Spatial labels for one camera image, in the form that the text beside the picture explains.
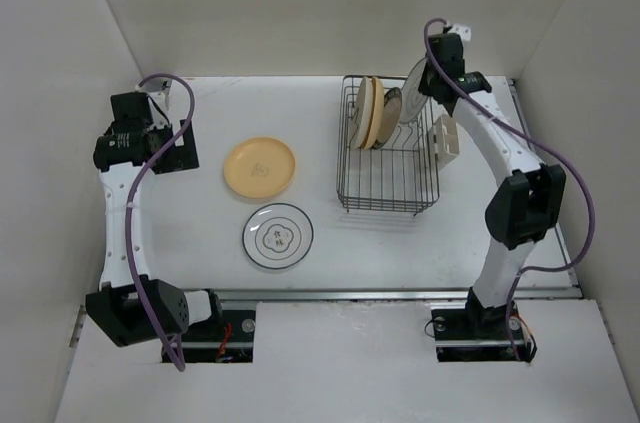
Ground grey rimmed plate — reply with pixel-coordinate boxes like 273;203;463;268
399;57;428;125

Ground grey patterned plate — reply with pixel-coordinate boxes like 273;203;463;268
372;87;403;149

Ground yellow plate with drawing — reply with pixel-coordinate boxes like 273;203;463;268
223;137;296;199

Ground white plate black rings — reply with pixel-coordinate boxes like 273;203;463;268
241;202;315;272

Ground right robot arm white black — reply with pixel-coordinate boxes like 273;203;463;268
419;32;566;338

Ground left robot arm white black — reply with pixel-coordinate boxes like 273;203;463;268
85;89;224;347

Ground beige cutlery holder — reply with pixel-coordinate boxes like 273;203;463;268
428;113;460;169

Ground cream plate leftmost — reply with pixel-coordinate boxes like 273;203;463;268
349;76;375;148

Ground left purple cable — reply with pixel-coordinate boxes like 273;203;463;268
124;72;197;373

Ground purple cable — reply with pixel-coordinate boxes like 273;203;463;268
124;72;197;373
422;17;596;363

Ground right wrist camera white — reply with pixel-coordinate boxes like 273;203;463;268
449;23;471;44

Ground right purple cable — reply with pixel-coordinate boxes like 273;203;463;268
422;17;596;363

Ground aluminium rail side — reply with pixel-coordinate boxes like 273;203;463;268
507;77;581;289

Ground black wire dish rack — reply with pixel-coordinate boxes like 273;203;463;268
336;75;440;215

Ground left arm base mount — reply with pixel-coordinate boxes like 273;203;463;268
182;301;257;364

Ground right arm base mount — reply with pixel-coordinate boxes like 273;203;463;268
424;307;538;363

